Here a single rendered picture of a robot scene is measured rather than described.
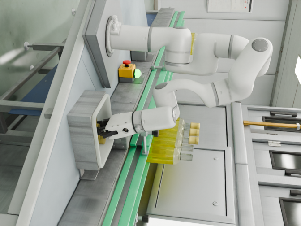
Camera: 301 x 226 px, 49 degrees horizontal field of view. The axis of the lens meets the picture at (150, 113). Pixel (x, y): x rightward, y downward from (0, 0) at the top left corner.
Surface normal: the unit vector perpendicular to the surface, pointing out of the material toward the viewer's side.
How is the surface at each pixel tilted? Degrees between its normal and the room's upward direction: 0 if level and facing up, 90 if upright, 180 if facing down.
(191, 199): 90
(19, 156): 90
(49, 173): 0
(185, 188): 90
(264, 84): 90
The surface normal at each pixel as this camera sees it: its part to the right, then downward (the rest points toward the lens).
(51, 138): -0.11, -0.50
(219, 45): -0.29, 0.15
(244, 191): -0.03, -0.85
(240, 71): -0.24, -0.29
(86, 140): -0.17, 0.52
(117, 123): -0.31, -0.79
